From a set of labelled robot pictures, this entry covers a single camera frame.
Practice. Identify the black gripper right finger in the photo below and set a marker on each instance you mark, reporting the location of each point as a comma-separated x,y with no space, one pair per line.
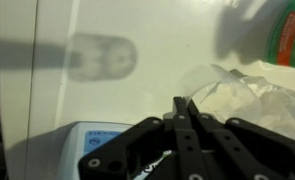
253,150

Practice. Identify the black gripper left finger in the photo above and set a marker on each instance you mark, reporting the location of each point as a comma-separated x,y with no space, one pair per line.
143,146

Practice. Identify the clear plastic cup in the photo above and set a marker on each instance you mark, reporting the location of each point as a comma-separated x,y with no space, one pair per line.
227,96

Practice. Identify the crumpled clear plastic bag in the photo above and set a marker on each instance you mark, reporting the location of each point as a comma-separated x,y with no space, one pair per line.
280,100

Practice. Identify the green spray bottle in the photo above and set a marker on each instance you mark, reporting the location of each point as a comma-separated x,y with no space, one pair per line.
290,36

